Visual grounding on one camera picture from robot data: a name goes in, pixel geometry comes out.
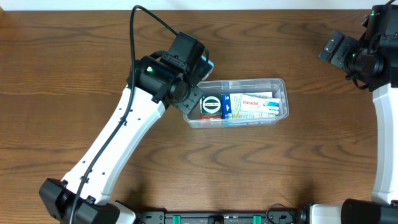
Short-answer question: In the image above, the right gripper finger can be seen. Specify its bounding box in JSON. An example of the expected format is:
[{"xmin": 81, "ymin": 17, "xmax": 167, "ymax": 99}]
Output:
[
  {"xmin": 330, "ymin": 34, "xmax": 358, "ymax": 70},
  {"xmin": 318, "ymin": 31, "xmax": 345, "ymax": 62}
]

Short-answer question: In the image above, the red Panadol ActiFast box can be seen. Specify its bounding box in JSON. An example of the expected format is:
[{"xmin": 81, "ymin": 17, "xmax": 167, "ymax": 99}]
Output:
[{"xmin": 200, "ymin": 113, "xmax": 222, "ymax": 119}]

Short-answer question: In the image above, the green box round label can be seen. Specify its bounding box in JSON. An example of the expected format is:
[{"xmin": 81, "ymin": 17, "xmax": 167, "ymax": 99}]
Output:
[{"xmin": 200, "ymin": 95, "xmax": 222, "ymax": 114}]

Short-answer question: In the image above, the blue white medicine box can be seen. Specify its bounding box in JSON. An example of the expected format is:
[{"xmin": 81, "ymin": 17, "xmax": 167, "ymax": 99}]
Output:
[{"xmin": 221, "ymin": 92, "xmax": 277, "ymax": 119}]

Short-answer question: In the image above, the white Panadol box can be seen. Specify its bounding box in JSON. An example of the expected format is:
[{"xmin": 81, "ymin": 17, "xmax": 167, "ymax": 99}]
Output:
[{"xmin": 240, "ymin": 95, "xmax": 280, "ymax": 115}]

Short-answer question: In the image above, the clear plastic container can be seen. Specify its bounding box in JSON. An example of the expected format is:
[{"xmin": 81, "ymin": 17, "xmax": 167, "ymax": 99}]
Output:
[{"xmin": 183, "ymin": 78, "xmax": 289, "ymax": 128}]

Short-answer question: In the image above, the dark syrup bottle white cap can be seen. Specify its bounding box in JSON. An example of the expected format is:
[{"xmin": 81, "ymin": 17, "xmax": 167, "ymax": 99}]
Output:
[{"xmin": 195, "ymin": 55, "xmax": 214, "ymax": 81}]

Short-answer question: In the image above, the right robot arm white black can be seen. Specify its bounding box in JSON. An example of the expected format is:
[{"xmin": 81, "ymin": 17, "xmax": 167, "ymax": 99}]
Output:
[{"xmin": 186, "ymin": 32, "xmax": 397, "ymax": 223}]

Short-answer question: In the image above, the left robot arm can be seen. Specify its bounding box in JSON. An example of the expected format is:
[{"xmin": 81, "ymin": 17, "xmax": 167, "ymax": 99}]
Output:
[{"xmin": 39, "ymin": 52, "xmax": 213, "ymax": 223}]

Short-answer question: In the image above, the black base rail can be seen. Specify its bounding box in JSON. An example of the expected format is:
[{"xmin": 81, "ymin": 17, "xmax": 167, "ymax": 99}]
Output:
[{"xmin": 134, "ymin": 207, "xmax": 310, "ymax": 224}]

